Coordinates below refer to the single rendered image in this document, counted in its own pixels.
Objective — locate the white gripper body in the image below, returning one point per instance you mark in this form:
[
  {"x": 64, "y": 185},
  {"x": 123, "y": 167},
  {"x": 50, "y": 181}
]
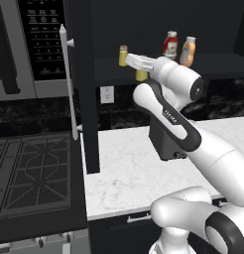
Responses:
[{"x": 140, "y": 62}]

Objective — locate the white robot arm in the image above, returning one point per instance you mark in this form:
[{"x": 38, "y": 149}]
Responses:
[{"x": 223, "y": 165}]

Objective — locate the yellow shaker with brown cap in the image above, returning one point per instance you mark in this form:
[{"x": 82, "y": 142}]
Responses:
[{"x": 122, "y": 58}]

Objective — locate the red ketchup bottle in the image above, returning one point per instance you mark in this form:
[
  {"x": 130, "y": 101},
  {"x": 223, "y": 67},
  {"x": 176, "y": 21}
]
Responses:
[{"x": 170, "y": 46}]

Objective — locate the orange condiment bottle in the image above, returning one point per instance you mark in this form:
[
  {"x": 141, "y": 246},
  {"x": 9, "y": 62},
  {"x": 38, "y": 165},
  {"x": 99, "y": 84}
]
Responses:
[{"x": 187, "y": 51}]

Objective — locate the black cabinet door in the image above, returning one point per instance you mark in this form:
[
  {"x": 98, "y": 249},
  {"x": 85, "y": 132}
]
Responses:
[{"x": 87, "y": 99}]

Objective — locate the grey microwave oven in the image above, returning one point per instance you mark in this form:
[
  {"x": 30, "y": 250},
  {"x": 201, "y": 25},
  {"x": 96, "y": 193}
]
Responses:
[{"x": 44, "y": 49}]

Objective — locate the black gas hob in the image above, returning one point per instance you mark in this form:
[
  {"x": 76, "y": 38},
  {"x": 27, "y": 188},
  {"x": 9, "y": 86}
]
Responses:
[{"x": 38, "y": 178}]

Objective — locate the black drawer front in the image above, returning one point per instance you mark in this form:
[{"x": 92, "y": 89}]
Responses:
[{"x": 120, "y": 236}]

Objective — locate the silver hob knob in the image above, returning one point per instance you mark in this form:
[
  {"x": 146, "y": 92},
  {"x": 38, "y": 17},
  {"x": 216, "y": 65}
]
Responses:
[
  {"x": 4, "y": 248},
  {"x": 40, "y": 242},
  {"x": 67, "y": 237}
]

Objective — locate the white wall outlet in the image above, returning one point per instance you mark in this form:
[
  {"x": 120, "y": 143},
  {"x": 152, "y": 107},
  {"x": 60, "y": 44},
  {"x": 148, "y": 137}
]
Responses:
[{"x": 107, "y": 94}]

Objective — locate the black wall cabinet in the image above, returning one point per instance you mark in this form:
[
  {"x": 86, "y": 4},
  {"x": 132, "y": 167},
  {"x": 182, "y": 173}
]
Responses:
[{"x": 219, "y": 33}]

